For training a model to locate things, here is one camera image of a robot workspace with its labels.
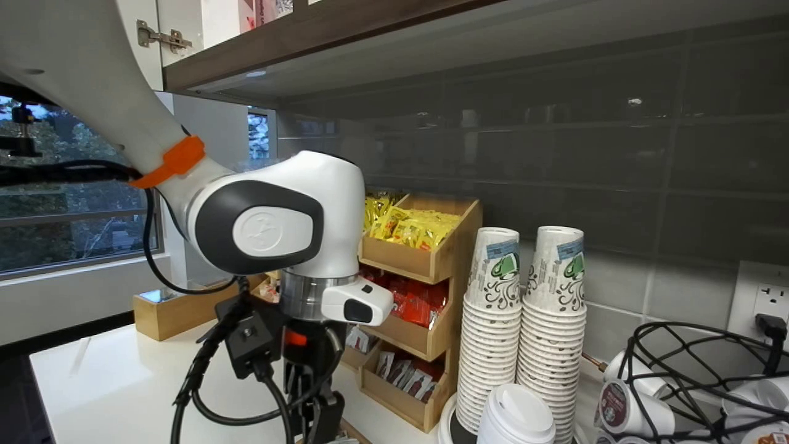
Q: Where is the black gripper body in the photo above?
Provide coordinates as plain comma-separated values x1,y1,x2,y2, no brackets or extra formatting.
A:
282,320,345,372

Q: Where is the pink printed box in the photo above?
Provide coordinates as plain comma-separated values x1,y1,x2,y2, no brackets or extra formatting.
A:
240,0,297,35

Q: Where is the white grey sachets pile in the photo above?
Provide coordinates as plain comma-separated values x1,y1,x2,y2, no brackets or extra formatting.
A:
344,325,379,356

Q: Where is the dark striped sachets pile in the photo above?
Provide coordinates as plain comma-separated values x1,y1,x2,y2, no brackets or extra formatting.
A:
373,348,438,405

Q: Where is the red packets pile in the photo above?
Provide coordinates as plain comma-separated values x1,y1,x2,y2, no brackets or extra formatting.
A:
364,274,451,331

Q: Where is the wooden tiered organizer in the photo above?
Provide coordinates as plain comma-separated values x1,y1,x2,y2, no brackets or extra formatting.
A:
340,192,487,436

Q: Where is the yellow packets pile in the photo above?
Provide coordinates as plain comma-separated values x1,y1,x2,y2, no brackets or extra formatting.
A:
363,192,464,255

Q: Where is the patterned paper cup stack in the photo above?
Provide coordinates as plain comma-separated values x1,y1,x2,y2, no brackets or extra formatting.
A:
453,224,525,436
516,221,589,444

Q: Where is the white cup lids stack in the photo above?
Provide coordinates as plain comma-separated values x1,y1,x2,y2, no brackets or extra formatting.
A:
475,379,559,444

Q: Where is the window with outdoor view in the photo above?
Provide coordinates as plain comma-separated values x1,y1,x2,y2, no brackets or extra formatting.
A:
0,89,155,279

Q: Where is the coffee pod maroon lid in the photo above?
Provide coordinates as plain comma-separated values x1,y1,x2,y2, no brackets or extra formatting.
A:
594,377,678,438

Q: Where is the white coffee pod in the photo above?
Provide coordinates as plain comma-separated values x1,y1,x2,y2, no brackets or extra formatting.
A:
601,350,671,399

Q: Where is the metal cabinet hinge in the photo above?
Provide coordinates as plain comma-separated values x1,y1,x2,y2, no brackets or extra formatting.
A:
133,19,196,51

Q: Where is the coffee pod orange print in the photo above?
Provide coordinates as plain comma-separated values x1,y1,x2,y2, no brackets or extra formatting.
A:
737,417,789,444

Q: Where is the black power plug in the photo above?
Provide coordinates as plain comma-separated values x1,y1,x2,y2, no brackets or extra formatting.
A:
753,310,789,377

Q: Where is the black cable bundle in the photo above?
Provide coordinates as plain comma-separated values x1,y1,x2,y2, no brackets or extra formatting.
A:
0,158,348,444

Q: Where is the orange cable strap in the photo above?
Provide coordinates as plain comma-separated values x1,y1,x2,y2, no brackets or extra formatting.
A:
131,134,207,192

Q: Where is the brown wooden wall shelf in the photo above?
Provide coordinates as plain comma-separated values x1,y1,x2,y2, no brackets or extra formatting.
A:
164,0,789,109

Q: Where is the white wall cabinet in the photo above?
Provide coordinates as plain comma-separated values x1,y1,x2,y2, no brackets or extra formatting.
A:
113,0,244,94

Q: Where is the black wire basket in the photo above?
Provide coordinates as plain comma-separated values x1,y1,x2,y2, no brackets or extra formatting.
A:
615,319,789,444

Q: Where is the white wall outlet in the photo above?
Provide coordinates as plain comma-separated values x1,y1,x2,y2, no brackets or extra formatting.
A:
724,260,789,341

